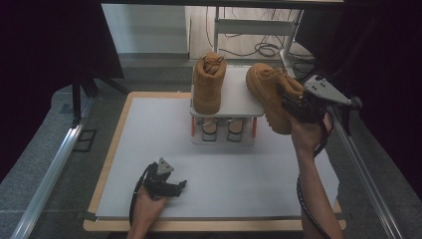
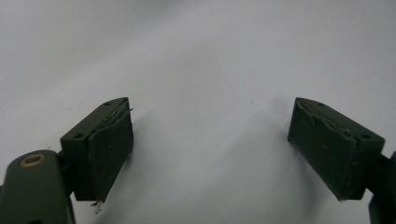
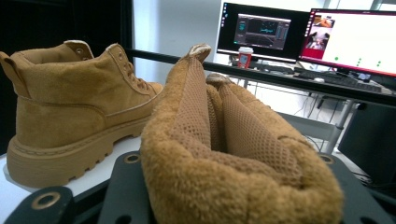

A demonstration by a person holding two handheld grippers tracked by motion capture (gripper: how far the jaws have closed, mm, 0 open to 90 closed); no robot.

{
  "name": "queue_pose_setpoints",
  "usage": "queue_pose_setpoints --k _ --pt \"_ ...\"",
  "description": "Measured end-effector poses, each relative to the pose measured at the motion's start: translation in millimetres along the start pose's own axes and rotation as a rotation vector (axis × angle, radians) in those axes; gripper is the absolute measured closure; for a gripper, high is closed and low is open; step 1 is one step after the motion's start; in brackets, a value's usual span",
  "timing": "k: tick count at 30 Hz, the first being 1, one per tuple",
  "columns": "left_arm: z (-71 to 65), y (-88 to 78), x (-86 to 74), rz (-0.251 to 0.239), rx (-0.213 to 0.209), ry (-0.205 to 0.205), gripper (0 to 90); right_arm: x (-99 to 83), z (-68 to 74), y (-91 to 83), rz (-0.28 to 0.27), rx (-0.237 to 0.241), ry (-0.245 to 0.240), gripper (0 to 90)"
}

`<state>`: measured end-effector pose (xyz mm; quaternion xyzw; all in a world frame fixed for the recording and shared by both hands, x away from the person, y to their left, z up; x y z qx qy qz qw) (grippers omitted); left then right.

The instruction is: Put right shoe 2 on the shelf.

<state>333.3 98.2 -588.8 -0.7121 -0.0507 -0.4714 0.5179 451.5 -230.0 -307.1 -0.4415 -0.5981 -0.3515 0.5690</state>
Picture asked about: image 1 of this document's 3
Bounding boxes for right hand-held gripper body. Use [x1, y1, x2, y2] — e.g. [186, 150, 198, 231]
[288, 74, 353, 126]

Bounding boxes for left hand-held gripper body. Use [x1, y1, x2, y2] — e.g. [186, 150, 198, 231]
[141, 156, 176, 200]

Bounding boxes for tan suede boot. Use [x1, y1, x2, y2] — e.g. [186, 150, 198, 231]
[245, 63, 306, 135]
[191, 51, 228, 116]

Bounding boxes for white two-tier shoe rack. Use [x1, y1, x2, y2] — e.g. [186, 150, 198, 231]
[188, 65, 266, 147]

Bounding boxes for black sandal with glitter strap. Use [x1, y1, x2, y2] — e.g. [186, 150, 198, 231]
[221, 117, 247, 143]
[195, 117, 220, 143]

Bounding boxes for person's left hand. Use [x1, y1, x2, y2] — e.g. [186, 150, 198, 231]
[130, 185, 169, 227]

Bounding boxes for person's right hand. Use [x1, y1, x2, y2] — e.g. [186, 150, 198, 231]
[288, 111, 334, 159]

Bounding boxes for black metal stand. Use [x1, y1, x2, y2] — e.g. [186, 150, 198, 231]
[71, 66, 131, 127]
[323, 16, 382, 137]

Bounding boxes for white foam mat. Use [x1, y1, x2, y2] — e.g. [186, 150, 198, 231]
[95, 97, 340, 220]

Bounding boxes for wooden table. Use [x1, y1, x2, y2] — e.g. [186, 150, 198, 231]
[83, 92, 348, 233]

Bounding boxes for black curtain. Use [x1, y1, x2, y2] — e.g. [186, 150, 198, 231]
[0, 0, 125, 184]
[295, 0, 422, 200]

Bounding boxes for white cabinet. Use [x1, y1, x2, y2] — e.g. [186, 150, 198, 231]
[101, 3, 191, 55]

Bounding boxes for black floor cables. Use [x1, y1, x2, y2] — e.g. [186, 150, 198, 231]
[204, 6, 317, 69]

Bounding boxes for white metal desk frame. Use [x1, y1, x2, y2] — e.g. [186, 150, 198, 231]
[211, 6, 305, 81]

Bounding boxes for aluminium rail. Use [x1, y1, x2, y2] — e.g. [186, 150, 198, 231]
[325, 104, 404, 239]
[10, 96, 97, 239]

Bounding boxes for right hand-held gripper black cable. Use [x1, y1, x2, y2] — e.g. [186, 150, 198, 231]
[296, 113, 333, 239]

